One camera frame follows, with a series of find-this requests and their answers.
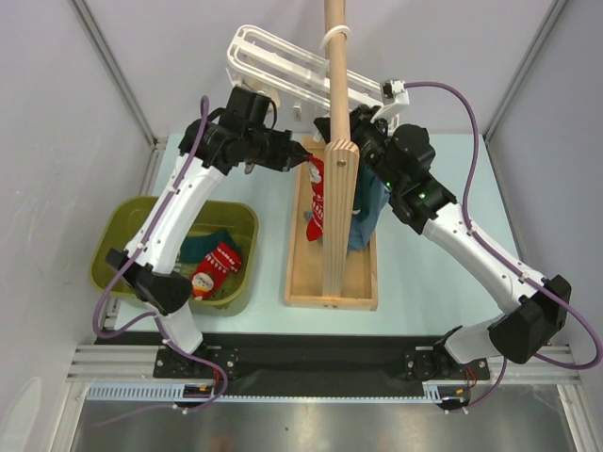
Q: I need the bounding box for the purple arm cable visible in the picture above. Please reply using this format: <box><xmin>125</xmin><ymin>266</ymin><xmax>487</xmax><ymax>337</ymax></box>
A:
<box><xmin>404</xmin><ymin>81</ymin><xmax>603</xmax><ymax>410</ymax></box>
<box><xmin>92</xmin><ymin>95</ymin><xmax>230</xmax><ymax>406</ymax></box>

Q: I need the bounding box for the wooden pole stand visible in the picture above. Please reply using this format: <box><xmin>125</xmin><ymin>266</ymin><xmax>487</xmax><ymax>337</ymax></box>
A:
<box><xmin>322</xmin><ymin>1</ymin><xmax>359</xmax><ymax>299</ymax></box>

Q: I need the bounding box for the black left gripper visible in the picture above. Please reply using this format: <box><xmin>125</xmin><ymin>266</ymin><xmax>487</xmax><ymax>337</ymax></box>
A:
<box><xmin>244</xmin><ymin>128</ymin><xmax>313</xmax><ymax>173</ymax></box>

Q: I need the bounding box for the grey beige sock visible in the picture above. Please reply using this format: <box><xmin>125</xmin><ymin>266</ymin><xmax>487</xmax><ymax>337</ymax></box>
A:
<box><xmin>241</xmin><ymin>56</ymin><xmax>280</xmax><ymax>175</ymax></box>

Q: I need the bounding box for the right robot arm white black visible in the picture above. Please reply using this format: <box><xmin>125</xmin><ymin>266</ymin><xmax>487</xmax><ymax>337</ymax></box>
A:
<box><xmin>350</xmin><ymin>105</ymin><xmax>572</xmax><ymax>378</ymax></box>

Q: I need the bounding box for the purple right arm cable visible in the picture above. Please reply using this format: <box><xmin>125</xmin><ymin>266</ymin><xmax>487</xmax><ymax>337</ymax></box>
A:
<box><xmin>404</xmin><ymin>81</ymin><xmax>603</xmax><ymax>410</ymax></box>

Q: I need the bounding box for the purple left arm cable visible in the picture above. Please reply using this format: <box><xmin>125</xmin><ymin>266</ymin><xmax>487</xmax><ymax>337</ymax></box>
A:
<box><xmin>92</xmin><ymin>95</ymin><xmax>230</xmax><ymax>406</ymax></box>

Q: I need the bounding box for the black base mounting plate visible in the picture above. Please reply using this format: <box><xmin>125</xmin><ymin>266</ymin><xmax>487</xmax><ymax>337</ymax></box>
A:
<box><xmin>155</xmin><ymin>331</ymin><xmax>491</xmax><ymax>397</ymax></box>

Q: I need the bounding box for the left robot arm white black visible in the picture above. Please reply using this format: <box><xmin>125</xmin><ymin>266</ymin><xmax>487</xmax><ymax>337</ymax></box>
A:
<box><xmin>106</xmin><ymin>87</ymin><xmax>310</xmax><ymax>377</ymax></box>

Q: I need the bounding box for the olive green plastic bin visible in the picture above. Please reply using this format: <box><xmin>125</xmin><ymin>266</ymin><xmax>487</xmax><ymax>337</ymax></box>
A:
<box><xmin>90</xmin><ymin>196</ymin><xmax>259</xmax><ymax>316</ymax></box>

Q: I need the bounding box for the light blue sock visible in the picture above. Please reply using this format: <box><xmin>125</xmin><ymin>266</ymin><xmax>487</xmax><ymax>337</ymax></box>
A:
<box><xmin>348</xmin><ymin>163</ymin><xmax>390</xmax><ymax>252</ymax></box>

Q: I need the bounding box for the white plastic clip hanger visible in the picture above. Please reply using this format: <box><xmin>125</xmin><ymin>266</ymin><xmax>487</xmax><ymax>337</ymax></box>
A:
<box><xmin>226</xmin><ymin>24</ymin><xmax>383</xmax><ymax>113</ymax></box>

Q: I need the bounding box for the red santa christmas sock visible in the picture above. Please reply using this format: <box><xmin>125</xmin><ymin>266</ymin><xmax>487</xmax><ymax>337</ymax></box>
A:
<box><xmin>190</xmin><ymin>241</ymin><xmax>242</xmax><ymax>300</ymax></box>

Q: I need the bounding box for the white slotted cable duct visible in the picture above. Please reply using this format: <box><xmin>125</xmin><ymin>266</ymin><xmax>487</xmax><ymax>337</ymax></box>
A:
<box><xmin>86</xmin><ymin>382</ymin><xmax>465</xmax><ymax>404</ymax></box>

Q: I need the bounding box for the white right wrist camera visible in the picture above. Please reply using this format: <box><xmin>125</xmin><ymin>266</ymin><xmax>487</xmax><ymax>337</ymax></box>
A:
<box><xmin>371</xmin><ymin>79</ymin><xmax>410</xmax><ymax>122</ymax></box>

